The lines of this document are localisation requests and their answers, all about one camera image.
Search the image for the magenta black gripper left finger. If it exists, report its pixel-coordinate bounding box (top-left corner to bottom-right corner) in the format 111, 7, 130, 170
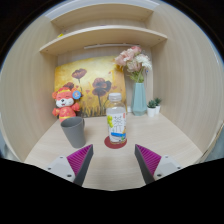
67, 144, 93, 186

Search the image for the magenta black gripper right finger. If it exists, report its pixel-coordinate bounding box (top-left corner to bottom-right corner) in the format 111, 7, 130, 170
135, 144, 161, 184

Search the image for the clear plastic water bottle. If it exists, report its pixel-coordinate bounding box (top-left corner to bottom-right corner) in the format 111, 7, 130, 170
106, 93, 126, 144

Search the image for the red round coaster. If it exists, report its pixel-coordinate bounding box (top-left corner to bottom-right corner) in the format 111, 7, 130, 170
104, 136, 127, 149

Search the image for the grey plastic cup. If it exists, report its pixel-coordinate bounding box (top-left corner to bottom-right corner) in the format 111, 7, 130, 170
61, 116, 86, 148

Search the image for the small potted succulent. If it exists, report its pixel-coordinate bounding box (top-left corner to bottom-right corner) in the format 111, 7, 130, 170
147, 100, 156, 117
154, 97, 162, 114

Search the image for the teal ceramic vase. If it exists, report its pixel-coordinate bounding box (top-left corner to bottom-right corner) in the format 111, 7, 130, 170
131, 83, 147, 116

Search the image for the red plush mascot toy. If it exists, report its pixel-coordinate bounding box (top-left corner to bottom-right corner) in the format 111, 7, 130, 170
52, 87, 81, 121

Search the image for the yellow poppy flower painting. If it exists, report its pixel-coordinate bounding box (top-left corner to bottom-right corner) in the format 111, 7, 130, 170
55, 56, 126, 117

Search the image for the pink white flower bouquet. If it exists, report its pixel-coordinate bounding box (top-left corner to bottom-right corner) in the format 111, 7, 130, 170
115, 46, 152, 83

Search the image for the lower wooden shelf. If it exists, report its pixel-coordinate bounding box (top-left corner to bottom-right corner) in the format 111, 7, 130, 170
40, 25, 167, 56

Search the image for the wooden shelf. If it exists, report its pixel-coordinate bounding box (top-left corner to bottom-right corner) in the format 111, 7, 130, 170
40, 25, 167, 56
51, 3, 153, 28

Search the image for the upper wooden shelf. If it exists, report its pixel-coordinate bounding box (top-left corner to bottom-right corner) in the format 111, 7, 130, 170
51, 3, 153, 28

